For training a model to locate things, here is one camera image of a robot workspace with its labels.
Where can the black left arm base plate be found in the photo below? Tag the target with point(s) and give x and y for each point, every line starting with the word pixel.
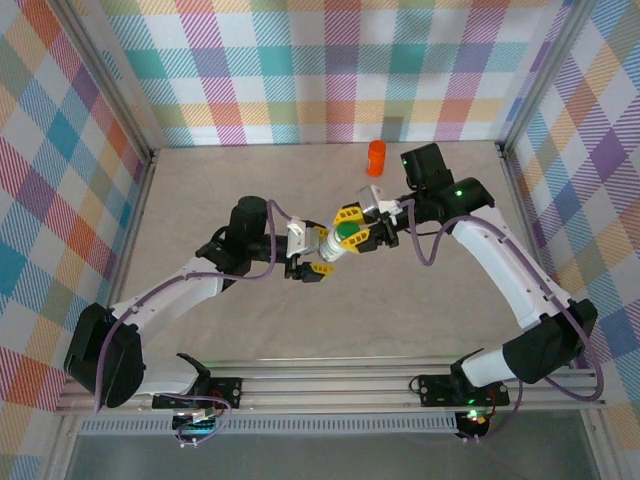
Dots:
pixel 225 392

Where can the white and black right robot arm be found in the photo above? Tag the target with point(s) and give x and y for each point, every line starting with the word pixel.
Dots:
pixel 495 265

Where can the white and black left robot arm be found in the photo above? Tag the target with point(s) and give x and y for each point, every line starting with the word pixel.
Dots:
pixel 165 300

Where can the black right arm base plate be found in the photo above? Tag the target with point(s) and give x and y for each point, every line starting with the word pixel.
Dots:
pixel 435 390

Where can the orange pill bottle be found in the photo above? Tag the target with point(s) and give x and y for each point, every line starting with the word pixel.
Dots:
pixel 376 166

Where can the white pill bottle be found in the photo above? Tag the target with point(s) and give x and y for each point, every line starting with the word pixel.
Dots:
pixel 331 251

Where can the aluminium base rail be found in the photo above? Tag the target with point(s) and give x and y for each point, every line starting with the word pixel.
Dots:
pixel 325 390

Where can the aluminium frame post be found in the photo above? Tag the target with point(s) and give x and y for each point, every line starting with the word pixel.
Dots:
pixel 110 75
pixel 542 75

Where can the small circuit board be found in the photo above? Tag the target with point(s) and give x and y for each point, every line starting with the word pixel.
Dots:
pixel 472 417
pixel 197 427

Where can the aluminium side rail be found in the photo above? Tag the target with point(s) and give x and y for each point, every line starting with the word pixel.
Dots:
pixel 532 240
pixel 125 250

